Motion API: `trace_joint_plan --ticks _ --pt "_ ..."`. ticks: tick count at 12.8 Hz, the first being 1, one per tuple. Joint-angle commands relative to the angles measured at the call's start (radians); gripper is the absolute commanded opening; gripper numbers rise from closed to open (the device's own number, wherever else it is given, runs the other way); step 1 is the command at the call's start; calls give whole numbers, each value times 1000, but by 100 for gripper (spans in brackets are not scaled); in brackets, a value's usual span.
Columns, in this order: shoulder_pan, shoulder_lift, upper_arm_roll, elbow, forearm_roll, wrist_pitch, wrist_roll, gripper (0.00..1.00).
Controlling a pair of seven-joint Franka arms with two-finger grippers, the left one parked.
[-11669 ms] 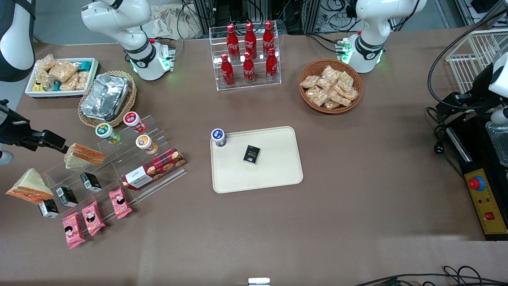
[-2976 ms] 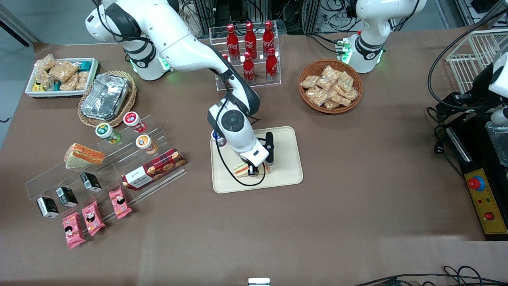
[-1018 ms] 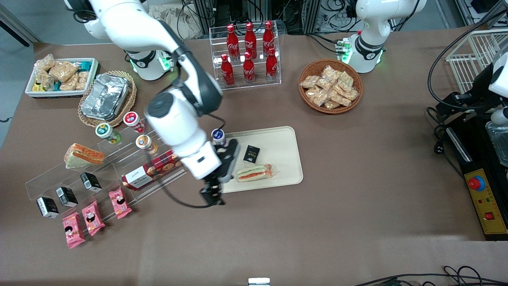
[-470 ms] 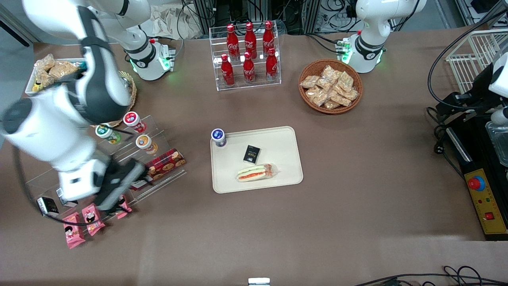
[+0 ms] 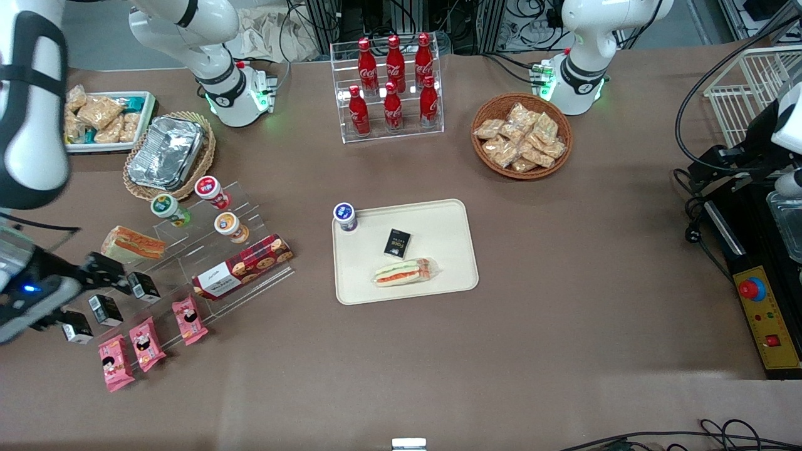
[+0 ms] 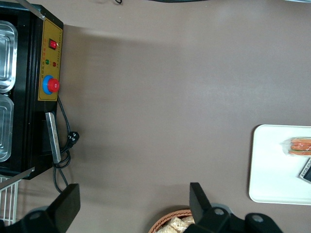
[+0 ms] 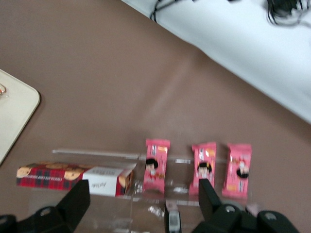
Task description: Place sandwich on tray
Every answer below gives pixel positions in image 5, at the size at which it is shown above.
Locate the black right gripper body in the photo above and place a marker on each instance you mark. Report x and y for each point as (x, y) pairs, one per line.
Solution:
(55, 269)

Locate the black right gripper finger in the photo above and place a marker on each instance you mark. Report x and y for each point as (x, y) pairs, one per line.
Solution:
(106, 264)
(106, 284)

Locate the triangle sandwich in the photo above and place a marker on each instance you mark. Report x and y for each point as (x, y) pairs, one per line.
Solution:
(133, 245)
(404, 273)

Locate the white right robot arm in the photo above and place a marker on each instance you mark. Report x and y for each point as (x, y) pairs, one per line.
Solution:
(188, 25)

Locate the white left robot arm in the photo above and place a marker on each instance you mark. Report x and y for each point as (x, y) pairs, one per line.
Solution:
(586, 75)

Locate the beige plastic tray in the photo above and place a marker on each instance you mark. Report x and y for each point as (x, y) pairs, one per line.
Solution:
(438, 238)

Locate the small black carton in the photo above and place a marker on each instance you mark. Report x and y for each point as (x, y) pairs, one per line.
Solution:
(145, 288)
(105, 309)
(78, 329)

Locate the pink snack packet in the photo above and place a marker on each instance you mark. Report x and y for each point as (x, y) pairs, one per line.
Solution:
(189, 319)
(146, 343)
(115, 363)

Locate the clear plastic container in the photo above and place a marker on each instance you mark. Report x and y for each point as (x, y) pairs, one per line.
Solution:
(788, 225)

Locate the clear acrylic stepped stand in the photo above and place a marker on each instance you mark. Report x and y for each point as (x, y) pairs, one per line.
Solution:
(188, 248)

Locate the green-lid cup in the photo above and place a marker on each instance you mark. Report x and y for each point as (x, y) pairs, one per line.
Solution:
(169, 210)

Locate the black machine base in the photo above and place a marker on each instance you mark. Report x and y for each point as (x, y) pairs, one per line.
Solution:
(752, 244)

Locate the black power plug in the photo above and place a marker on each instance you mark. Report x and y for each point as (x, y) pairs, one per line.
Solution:
(692, 233)

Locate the silver foil container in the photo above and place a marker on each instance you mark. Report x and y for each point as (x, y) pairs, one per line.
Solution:
(166, 153)

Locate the red emergency stop button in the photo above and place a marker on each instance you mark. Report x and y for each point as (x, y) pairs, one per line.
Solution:
(752, 289)

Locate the red-lid cup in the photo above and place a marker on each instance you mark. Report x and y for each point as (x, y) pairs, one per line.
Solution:
(212, 191)

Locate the orange-lid cup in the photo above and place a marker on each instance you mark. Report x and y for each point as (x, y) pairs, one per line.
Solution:
(230, 227)

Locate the clear cracker snack packet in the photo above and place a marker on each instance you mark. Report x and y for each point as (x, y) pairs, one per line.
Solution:
(111, 131)
(521, 115)
(499, 151)
(555, 149)
(512, 133)
(130, 126)
(523, 165)
(537, 155)
(75, 99)
(99, 111)
(546, 127)
(75, 128)
(489, 128)

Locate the red cookie box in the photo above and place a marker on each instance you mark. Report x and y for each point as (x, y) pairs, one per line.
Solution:
(244, 266)

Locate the oval light wicker basket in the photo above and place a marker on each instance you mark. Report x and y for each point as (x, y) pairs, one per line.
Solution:
(203, 163)

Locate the white rectangular bin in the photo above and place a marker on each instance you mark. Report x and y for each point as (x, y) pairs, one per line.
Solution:
(147, 116)

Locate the teal snack packet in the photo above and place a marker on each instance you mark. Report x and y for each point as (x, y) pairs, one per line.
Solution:
(133, 101)

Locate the yellow control panel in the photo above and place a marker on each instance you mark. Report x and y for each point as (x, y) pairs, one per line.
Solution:
(774, 326)

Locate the blue-lid yogurt cup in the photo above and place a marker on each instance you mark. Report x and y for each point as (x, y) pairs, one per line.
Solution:
(344, 215)

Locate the round brown wicker basket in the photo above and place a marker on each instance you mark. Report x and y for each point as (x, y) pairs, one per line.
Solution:
(495, 106)

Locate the beige crumpled cloth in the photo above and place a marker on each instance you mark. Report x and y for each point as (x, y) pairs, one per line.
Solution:
(263, 37)

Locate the small black box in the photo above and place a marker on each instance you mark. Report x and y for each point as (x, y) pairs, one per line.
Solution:
(397, 243)

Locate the red cola bottle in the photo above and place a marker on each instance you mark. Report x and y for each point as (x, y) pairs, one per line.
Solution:
(367, 62)
(358, 113)
(395, 59)
(393, 109)
(424, 56)
(429, 103)

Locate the clear acrylic bottle rack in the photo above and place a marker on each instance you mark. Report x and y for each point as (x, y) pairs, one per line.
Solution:
(407, 134)

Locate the small white device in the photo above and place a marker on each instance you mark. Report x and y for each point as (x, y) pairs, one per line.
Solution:
(408, 444)

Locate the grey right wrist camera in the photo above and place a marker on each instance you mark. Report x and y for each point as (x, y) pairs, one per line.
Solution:
(31, 304)

